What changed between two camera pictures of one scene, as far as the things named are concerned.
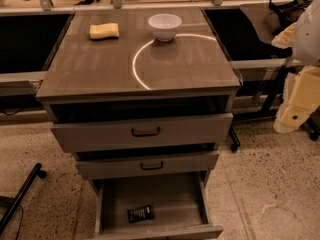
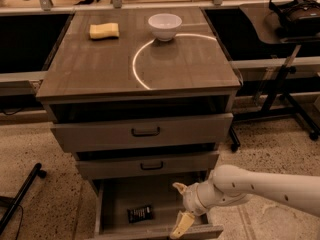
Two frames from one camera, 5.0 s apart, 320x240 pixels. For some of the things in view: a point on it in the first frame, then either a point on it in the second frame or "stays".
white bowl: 164,25 stays
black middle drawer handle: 141,167 stays
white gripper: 308,39 -> 190,198
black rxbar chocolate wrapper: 140,214 stays
